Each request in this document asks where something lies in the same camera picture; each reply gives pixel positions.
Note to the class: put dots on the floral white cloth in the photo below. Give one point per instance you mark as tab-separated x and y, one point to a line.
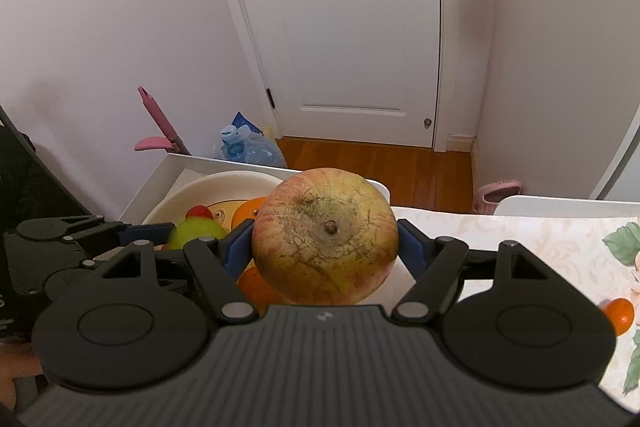
573	247

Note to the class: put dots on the yellowish russet apple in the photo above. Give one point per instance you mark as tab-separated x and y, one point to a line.
325	237

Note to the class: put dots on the pink broom handle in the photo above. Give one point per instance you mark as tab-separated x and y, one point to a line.
169	140

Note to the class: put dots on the small orange kumquat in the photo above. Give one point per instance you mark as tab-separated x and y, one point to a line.
620	312

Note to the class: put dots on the orange with stem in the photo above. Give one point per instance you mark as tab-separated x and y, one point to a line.
257	290

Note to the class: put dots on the white cabinet side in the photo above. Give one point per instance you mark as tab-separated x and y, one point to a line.
621	180

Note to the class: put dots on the large orange tangerine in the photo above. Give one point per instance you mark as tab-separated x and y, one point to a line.
247	210

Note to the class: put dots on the blue plastic bag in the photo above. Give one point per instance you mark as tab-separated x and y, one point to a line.
242	141

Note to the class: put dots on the white panel door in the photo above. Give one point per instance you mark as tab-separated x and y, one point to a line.
380	71

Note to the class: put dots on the pink slipper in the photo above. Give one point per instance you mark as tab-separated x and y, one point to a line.
488	197

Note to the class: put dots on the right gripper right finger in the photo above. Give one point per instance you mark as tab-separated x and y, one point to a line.
442	265

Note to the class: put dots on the red cherry tomato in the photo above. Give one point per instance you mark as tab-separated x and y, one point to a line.
199	211

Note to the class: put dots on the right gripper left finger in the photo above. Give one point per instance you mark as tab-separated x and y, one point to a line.
197	282

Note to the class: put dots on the person left hand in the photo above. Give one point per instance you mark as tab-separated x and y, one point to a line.
17	360

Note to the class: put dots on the green apple left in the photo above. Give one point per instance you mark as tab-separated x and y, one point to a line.
194	228

